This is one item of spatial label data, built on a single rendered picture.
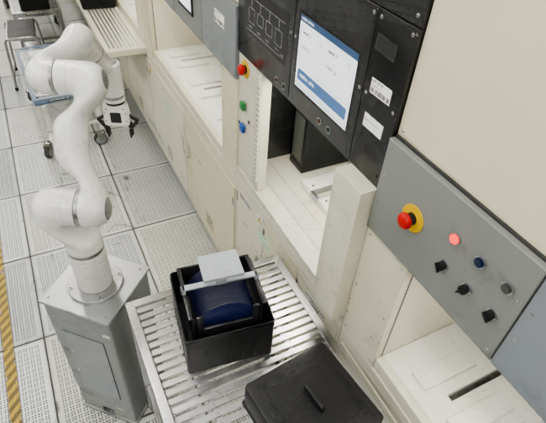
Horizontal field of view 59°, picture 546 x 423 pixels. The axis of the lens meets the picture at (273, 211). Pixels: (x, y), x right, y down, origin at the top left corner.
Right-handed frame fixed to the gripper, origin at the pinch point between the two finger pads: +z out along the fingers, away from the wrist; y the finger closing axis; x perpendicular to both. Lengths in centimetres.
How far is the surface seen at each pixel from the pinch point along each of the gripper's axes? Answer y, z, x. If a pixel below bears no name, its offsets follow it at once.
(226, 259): 48, -7, -77
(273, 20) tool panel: 60, -59, -25
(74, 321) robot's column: -6, 31, -72
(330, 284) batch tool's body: 80, 0, -79
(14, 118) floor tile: -135, 101, 170
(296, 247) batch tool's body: 72, 14, -50
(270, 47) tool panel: 60, -51, -25
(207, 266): 42, -7, -79
